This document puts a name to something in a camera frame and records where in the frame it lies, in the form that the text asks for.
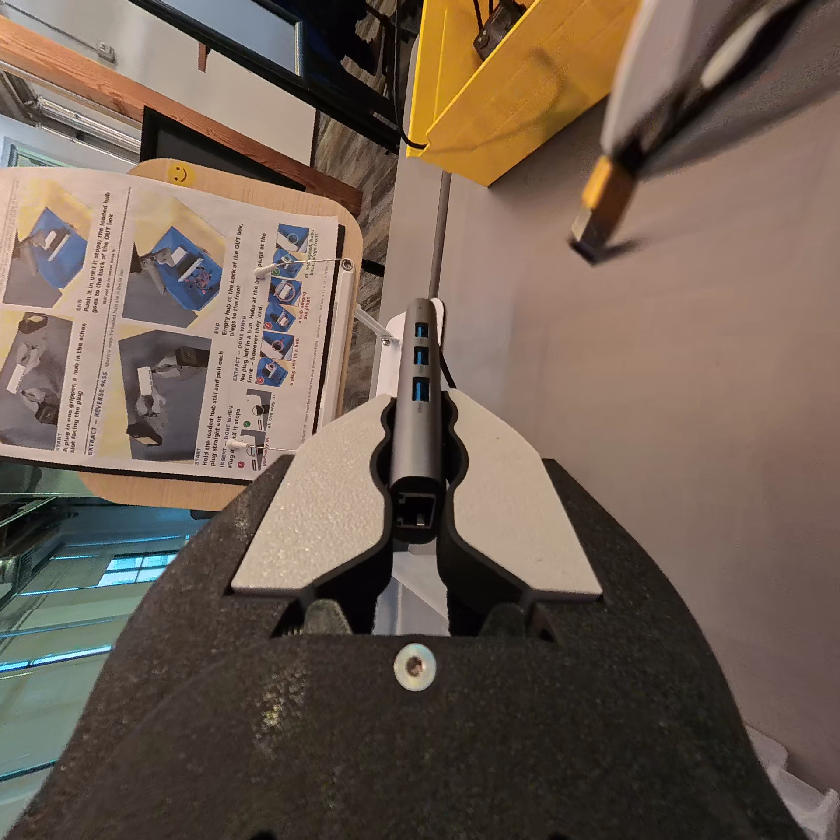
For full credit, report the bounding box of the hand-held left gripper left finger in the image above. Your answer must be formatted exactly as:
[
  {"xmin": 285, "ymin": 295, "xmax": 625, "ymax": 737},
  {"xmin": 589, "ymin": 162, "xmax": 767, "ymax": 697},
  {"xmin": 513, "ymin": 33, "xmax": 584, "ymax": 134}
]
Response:
[{"xmin": 227, "ymin": 395, "xmax": 395, "ymax": 602}]

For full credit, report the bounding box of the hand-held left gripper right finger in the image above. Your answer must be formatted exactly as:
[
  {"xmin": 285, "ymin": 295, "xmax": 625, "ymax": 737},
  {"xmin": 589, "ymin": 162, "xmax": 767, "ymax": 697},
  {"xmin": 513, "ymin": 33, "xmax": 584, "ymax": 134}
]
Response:
[{"xmin": 436, "ymin": 392, "xmax": 605, "ymax": 605}]

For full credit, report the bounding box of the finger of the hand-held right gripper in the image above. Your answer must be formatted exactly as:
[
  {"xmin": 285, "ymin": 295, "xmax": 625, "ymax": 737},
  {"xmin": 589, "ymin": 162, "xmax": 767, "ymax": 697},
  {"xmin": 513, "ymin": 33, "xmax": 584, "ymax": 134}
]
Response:
[{"xmin": 602, "ymin": 0, "xmax": 840, "ymax": 178}]

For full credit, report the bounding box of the slim grey usb hub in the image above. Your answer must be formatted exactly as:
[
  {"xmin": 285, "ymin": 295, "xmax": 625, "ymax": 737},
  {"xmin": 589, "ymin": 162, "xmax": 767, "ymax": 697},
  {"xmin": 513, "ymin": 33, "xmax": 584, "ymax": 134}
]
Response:
[{"xmin": 389, "ymin": 297, "xmax": 450, "ymax": 536}]

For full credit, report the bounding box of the orange plug usb cable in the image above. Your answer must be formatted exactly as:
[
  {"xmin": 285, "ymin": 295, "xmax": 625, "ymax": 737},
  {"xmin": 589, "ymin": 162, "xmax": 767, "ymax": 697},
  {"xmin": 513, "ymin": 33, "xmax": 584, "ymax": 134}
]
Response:
[{"xmin": 567, "ymin": 155, "xmax": 640, "ymax": 266}]

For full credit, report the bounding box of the yellow plastic bin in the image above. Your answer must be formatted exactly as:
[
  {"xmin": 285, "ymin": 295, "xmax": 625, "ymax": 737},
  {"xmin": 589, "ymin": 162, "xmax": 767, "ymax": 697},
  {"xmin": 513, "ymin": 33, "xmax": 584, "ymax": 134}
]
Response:
[{"xmin": 405, "ymin": 0, "xmax": 644, "ymax": 187}]

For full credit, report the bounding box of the white stand base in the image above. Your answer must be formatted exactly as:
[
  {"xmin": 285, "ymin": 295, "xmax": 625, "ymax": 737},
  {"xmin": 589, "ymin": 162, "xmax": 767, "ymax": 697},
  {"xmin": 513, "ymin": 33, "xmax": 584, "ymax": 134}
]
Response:
[{"xmin": 352, "ymin": 300, "xmax": 454, "ymax": 401}]

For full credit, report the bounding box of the large glass window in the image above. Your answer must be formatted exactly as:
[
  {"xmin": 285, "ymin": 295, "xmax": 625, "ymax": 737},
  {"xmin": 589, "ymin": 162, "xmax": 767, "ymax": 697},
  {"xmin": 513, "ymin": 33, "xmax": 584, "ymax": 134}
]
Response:
[{"xmin": 0, "ymin": 493, "xmax": 211, "ymax": 788}]

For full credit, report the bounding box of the instruction poster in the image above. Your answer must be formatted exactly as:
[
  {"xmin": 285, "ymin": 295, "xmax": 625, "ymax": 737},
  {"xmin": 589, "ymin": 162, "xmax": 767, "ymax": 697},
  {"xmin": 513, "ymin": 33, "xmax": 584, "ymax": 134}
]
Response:
[{"xmin": 0, "ymin": 164, "xmax": 342, "ymax": 476}]

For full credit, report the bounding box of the black monitor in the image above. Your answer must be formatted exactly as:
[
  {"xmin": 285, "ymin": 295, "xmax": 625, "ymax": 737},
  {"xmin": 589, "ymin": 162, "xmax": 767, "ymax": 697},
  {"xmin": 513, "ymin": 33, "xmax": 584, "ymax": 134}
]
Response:
[{"xmin": 138, "ymin": 105, "xmax": 329, "ymax": 204}]

